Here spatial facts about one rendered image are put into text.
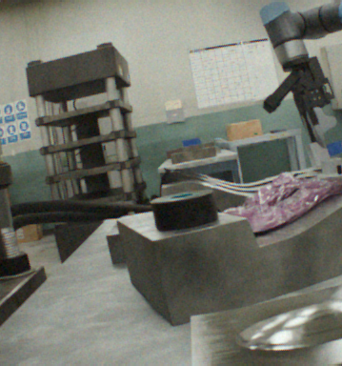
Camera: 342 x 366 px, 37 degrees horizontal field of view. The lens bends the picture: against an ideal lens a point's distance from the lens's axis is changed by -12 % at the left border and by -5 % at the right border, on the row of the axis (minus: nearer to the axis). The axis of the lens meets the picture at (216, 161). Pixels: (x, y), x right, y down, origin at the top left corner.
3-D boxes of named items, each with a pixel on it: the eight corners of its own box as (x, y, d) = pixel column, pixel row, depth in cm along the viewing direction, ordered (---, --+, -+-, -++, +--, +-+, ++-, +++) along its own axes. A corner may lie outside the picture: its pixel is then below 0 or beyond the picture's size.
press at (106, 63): (160, 229, 652) (130, 61, 641) (152, 256, 498) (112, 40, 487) (89, 241, 648) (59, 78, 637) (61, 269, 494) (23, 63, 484)
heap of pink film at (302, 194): (338, 199, 94) (331, 156, 94) (397, 204, 77) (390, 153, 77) (201, 236, 86) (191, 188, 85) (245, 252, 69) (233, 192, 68)
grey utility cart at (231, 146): (301, 191, 760) (288, 124, 755) (313, 194, 708) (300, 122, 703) (225, 207, 741) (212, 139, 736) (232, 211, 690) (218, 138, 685)
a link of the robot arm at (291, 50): (275, 45, 120) (271, 54, 128) (283, 63, 119) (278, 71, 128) (305, 36, 120) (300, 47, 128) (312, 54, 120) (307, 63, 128)
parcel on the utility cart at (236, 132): (258, 141, 740) (253, 119, 739) (264, 140, 708) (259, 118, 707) (229, 146, 734) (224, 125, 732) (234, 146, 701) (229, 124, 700)
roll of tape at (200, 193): (193, 229, 63) (188, 199, 62) (143, 232, 67) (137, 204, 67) (231, 213, 69) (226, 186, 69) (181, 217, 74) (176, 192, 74)
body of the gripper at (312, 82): (336, 100, 119) (317, 51, 120) (302, 111, 118) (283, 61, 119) (330, 107, 126) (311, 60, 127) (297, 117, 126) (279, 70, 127)
